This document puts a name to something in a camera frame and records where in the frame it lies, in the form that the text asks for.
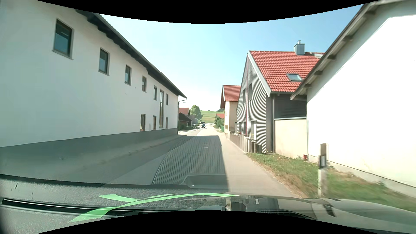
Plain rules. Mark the grey asphalt road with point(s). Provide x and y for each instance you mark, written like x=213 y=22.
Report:
x=208 y=152

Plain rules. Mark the grass verge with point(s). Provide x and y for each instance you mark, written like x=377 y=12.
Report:
x=341 y=182

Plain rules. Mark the dark barn building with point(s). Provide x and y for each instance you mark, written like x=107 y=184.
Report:
x=184 y=119

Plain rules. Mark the cream house red roof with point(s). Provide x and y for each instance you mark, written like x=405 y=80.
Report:
x=230 y=110

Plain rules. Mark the cream garden wall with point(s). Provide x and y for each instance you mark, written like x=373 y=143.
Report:
x=291 y=138

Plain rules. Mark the low grey wall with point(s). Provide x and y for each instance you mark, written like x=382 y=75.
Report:
x=239 y=140

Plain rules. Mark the green field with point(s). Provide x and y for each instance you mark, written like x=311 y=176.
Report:
x=208 y=116

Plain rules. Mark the green tree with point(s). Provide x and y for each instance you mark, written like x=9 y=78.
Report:
x=195 y=111

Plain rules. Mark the grey clad house red roof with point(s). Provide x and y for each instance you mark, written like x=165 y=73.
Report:
x=260 y=100

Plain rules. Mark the grey pavement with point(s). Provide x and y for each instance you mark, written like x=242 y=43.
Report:
x=81 y=157

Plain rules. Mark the long white building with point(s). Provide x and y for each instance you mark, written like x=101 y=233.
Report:
x=81 y=94

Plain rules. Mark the white building with dark eaves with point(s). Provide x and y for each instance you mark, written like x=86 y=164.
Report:
x=360 y=107

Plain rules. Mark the white marker post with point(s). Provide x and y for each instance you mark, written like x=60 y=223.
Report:
x=322 y=172

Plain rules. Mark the green bushes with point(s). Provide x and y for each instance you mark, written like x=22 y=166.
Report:
x=219 y=122

